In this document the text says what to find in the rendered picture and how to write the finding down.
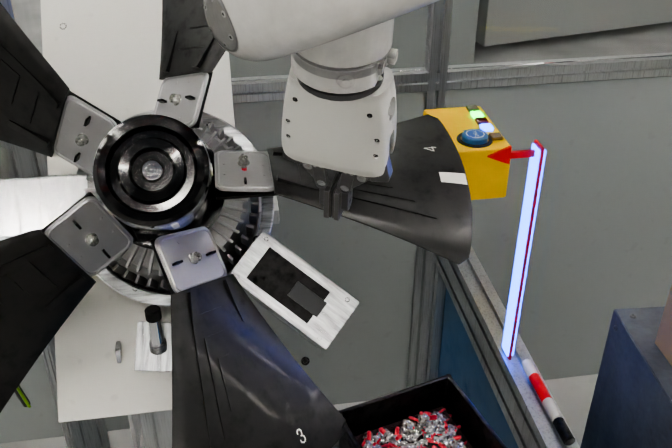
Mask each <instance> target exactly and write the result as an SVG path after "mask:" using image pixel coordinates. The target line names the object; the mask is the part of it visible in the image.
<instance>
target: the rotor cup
mask: <svg viewBox="0 0 672 448"><path fill-rule="evenodd" d="M214 154H215V153H214V152H213V151H212V149H211V148H210V147H209V146H208V145H207V144H206V143H205V142H203V141H202V140H201V138H200V137H199V136H198V135H197V133H196V132H195V131H194V130H193V129H191V128H190V127H189V126H188V125H186V124H185V123H183V122H181V121H179V120H177V119H175V118H172V117H168V116H164V115H157V114H147V115H140V116H136V117H132V118H130V119H127V120H125V121H123V122H121V123H120V124H118V125H117V126H115V127H114V128H113V129H112V130H111V131H110V132H109V133H108V134H107V135H106V136H105V137H104V139H103V140H102V142H101V143H100V145H99V147H98V149H97V151H96V154H95V157H94V162H93V170H92V175H93V183H94V187H95V190H96V193H97V195H98V197H99V199H100V202H101V203H102V204H103V206H105V208H106V209H107V210H108V211H109V212H110V213H111V214H112V215H113V216H114V217H115V218H116V219H117V220H118V222H119V223H120V224H121V225H122V226H123V227H124V228H125V229H126V230H127V231H128V232H129V233H130V234H131V235H132V237H133V238H134V239H135V241H134V242H133V244H135V245H137V246H139V247H142V248H145V249H149V250H153V248H152V246H151V244H150V240H151V239H155V238H158V237H160V236H164V235H168V234H173V233H177V232H181V231H185V230H189V229H193V228H198V227H206V228H207V229H209V231H210V230H211V229H212V227H213V226H214V225H215V223H216V222H217V220H218V219H219V217H220V215H221V212H222V210H223V207H224V203H225V200H216V187H215V168H214ZM149 160H155V161H157V162H159V163H160V164H161V166H162V174H161V176H160V177H159V178H158V179H155V180H148V179H146V178H145V177H144V176H143V175H142V171H141V169H142V166H143V164H144V163H145V162H146V161H149ZM211 163H212V168H213V175H212V172H211ZM176 223H178V224H179V225H180V227H179V228H177V229H173V227H172V226H171V225H173V224H176Z"/></svg>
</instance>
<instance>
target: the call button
mask: <svg viewBox="0 0 672 448"><path fill-rule="evenodd" d="M463 131H464V132H463V133H462V141H463V142H465V143H468V144H472V145H482V144H485V143H487V142H488V134H487V133H486V132H485V131H483V130H482V129H468V130H463Z"/></svg>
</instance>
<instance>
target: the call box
mask: <svg viewBox="0 0 672 448"><path fill-rule="evenodd" d="M477 107H478V108H479V111H481V112H482V113H483V114H484V117H486V118H487V120H488V121H489V123H490V124H491V125H492V126H493V128H494V130H493V131H485V132H486V133H487V134H488V142H487V143H485V144H482V145H472V144H468V143H465V142H463V141H462V133H463V132H464V131H463V130H468V129H481V128H480V125H478V124H477V123H476V121H475V119H474V118H473V117H472V116H471V114H470V113H471V112H470V113H469V112H468V110H467V109H466V107H456V108H441V109H426V110H424V112H423V115H427V114H429V115H431V116H434V117H436V118H438V119H439V120H440V121H441V122H442V124H443V125H444V127H445V128H446V130H447V132H448V133H449V135H450V137H451V138H452V140H453V142H454V144H455V146H456V148H457V150H458V153H459V155H460V157H461V160H462V163H463V166H464V169H465V172H466V176H467V180H468V184H469V189H470V195H471V200H479V199H491V198H503V197H505V196H506V190H507V183H508V175H509V168H510V164H506V163H503V162H500V161H497V160H494V159H491V158H488V157H487V156H488V155H490V154H492V153H494V152H497V151H499V150H501V149H503V148H505V147H508V146H510V145H509V143H508V142H507V141H506V140H505V138H504V137H503V140H496V141H493V140H492V139H491V138H490V136H489V133H495V132H499V130H498V129H497V128H496V127H495V125H494V124H493V123H492V121H491V120H490V119H489V117H488V116H487V115H486V114H485V112H484V111H483V110H482V108H481V107H479V106H477Z"/></svg>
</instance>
